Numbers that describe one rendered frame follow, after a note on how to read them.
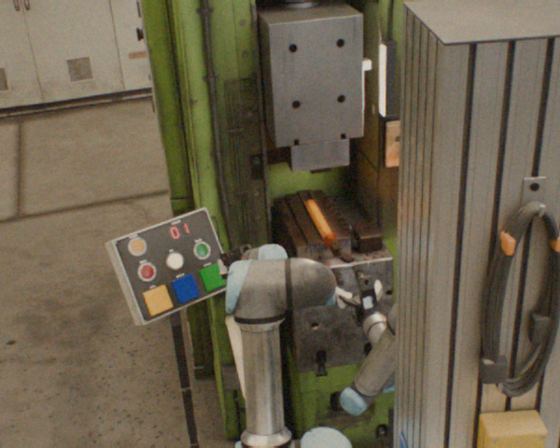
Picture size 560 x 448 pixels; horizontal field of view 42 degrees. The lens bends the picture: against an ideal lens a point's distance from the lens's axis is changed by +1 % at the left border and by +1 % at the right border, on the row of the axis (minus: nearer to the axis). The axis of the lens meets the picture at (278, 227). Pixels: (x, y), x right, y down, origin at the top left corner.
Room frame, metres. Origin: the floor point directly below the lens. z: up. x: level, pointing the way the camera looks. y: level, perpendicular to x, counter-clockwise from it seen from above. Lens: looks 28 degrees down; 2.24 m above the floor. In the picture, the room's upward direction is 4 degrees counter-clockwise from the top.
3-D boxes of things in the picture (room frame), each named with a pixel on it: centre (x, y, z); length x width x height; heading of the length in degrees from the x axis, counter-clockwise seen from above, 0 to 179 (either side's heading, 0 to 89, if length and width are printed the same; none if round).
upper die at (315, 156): (2.44, -0.12, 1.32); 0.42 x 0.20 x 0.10; 9
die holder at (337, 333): (2.46, -0.17, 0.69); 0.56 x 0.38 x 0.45; 9
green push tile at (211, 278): (2.01, 0.23, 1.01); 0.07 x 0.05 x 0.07; 124
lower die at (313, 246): (2.44, -0.12, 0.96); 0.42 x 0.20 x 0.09; 9
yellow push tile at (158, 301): (1.90, 0.39, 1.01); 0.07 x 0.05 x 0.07; 124
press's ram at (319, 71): (2.44, -0.16, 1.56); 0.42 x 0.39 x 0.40; 9
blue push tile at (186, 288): (1.95, 0.31, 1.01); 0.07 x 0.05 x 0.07; 124
